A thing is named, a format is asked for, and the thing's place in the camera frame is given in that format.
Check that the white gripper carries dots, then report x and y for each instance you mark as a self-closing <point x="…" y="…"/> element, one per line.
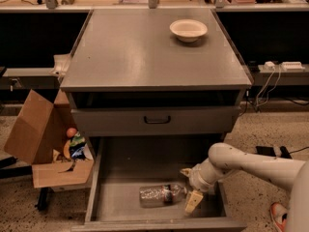
<point x="197" y="180"/>

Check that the clear plastic water bottle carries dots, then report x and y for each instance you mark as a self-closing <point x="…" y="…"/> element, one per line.
<point x="162" y="195"/>

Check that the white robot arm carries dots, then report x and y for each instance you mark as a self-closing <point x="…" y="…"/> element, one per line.
<point x="289" y="174"/>

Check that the open grey middle drawer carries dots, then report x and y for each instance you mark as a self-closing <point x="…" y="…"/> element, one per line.
<point x="127" y="163"/>

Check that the grey top drawer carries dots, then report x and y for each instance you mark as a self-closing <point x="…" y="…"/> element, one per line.
<point x="130" y="122"/>

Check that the grey drawer cabinet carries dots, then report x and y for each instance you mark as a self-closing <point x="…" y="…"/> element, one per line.
<point x="129" y="58"/>

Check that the black power adapter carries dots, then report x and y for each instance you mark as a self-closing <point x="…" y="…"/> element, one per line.
<point x="265" y="151"/>

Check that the orange white sneaker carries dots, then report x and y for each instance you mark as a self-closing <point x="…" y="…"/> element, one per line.
<point x="278" y="215"/>

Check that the black pole on floor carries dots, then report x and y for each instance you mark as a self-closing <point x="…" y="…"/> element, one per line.
<point x="285" y="153"/>

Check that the green blue snack bag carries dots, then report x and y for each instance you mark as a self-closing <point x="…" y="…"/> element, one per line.
<point x="77" y="146"/>

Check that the orange ball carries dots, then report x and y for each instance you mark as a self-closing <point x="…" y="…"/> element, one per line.
<point x="71" y="132"/>

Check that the white charger plug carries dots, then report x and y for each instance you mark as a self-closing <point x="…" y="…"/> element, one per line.
<point x="269" y="65"/>

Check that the white paper bowl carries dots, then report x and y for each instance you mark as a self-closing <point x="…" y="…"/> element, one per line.
<point x="188" y="30"/>

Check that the white power strip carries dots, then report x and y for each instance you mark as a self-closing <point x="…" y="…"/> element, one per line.
<point x="292" y="66"/>

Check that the brown cardboard box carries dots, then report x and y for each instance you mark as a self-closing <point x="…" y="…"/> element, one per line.
<point x="41" y="129"/>

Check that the black drawer handle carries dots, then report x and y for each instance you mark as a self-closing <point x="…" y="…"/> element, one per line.
<point x="157" y="121"/>

